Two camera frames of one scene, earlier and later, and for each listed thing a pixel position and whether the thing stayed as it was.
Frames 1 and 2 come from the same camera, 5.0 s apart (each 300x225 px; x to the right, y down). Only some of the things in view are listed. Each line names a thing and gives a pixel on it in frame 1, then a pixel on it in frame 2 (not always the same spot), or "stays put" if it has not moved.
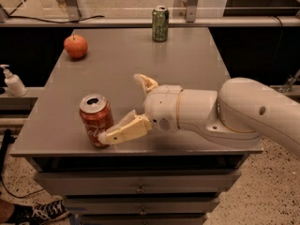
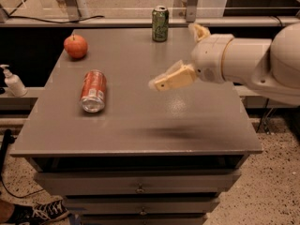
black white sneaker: [43, 213] stays put
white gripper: [162, 107] → [210, 57]
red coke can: [97, 115] → [94, 90]
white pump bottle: [16, 88] stays put
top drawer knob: [140, 189] stays put
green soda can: [160, 19] stays put
